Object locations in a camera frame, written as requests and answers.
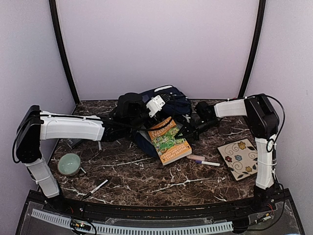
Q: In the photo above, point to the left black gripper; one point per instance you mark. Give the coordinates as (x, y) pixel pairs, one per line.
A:
(152, 122)

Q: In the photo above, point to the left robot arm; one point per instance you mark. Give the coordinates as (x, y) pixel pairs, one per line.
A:
(38, 125)

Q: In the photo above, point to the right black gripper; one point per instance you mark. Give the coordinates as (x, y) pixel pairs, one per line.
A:
(195, 131)

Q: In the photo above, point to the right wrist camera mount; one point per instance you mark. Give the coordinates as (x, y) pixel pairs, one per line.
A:
(188, 118)

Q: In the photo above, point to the floral square ceramic plate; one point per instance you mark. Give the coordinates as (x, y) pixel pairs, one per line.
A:
(240, 158)

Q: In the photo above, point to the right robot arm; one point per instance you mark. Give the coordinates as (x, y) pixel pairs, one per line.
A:
(263, 122)

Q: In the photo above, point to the orange green Treehouse book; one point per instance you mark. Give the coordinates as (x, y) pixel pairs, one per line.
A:
(164, 142)

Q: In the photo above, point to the black front rail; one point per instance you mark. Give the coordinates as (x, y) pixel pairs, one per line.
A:
(98, 210)

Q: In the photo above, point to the black frame post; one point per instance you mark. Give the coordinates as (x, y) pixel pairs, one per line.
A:
(62, 50)
(254, 47)

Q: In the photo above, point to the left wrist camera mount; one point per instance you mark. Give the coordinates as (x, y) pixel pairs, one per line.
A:
(155, 105)

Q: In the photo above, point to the left black frame post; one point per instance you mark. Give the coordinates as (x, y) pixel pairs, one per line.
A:
(62, 50)

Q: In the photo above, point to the black capped white marker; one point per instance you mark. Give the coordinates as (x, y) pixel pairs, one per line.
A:
(94, 190)

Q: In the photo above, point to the small green circuit board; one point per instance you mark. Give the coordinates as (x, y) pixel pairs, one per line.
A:
(77, 224)

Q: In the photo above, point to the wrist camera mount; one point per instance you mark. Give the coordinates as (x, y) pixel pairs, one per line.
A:
(155, 105)
(188, 118)

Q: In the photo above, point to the white slotted cable duct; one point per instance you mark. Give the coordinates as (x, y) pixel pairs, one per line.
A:
(114, 226)

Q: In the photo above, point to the right black frame post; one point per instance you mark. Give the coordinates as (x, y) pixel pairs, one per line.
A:
(254, 47)

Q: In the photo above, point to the pink highlighter pen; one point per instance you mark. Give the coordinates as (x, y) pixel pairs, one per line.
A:
(196, 157)

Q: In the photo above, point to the dark blue hardcover book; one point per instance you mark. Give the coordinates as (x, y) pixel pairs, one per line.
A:
(72, 143)

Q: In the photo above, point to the navy blue backpack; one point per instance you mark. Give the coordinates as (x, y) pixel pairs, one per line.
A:
(177, 104)

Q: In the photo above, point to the blue capped white marker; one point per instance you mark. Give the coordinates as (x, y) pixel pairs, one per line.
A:
(207, 163)

